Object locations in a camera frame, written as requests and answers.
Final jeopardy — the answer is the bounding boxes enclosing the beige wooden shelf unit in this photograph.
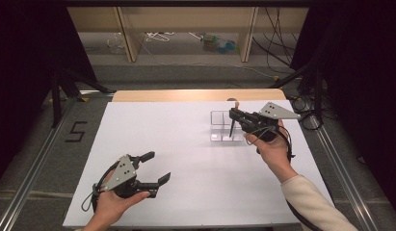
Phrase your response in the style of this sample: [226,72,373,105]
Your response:
[66,7,310,64]

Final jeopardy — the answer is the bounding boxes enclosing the metal floor rail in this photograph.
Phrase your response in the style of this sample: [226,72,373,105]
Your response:
[309,115,381,231]
[0,90,115,231]

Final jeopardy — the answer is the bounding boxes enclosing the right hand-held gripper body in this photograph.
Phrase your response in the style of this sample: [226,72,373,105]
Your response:
[239,101,302,142]

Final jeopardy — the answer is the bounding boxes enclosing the left hand-held gripper black cable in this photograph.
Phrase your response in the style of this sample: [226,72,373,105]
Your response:
[81,161,120,213]

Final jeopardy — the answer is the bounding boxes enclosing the hand-held gripper black cable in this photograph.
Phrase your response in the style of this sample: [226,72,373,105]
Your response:
[249,124,316,231]
[81,161,120,213]

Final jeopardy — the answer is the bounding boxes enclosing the clear plastic divided organizer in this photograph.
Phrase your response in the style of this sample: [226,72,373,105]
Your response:
[209,110,250,143]

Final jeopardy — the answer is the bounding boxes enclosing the dark blue pen orange tip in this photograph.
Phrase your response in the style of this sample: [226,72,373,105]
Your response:
[228,100,240,140]

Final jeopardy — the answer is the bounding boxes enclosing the clear plastic bag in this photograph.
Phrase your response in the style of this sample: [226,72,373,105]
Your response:
[105,33,126,55]

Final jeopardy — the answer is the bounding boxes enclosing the person's right hand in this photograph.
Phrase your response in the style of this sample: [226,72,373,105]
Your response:
[243,119,299,185]

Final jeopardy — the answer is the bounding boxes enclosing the person's left hand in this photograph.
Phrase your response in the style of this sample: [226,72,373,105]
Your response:
[89,169,151,230]

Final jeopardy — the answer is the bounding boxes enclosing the black tripod stand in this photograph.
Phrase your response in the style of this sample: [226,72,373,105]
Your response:
[267,62,327,124]
[50,66,114,129]

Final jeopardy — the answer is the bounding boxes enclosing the hanging black cables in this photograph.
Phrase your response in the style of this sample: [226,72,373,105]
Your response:
[251,7,300,75]

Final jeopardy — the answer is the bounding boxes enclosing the black curtain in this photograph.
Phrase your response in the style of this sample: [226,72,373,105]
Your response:
[0,0,98,191]
[290,0,396,213]

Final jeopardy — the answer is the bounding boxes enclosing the colourful plastic bag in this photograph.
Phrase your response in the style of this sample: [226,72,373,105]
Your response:
[199,32,241,55]

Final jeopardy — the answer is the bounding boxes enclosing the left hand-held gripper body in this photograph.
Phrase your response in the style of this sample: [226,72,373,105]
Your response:
[101,154,155,199]

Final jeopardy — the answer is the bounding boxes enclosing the white cord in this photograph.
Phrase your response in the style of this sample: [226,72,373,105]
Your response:
[145,31,175,43]

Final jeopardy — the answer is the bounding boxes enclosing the right hand-held gripper black cable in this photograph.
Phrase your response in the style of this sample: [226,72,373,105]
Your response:
[249,124,316,231]

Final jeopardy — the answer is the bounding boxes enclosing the coiled black cables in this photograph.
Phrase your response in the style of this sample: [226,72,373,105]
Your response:
[289,94,326,132]

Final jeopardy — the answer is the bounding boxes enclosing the white table board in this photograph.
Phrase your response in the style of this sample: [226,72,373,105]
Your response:
[62,99,338,228]

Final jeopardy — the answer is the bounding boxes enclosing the light wooden table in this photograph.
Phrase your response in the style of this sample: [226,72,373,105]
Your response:
[111,89,287,103]

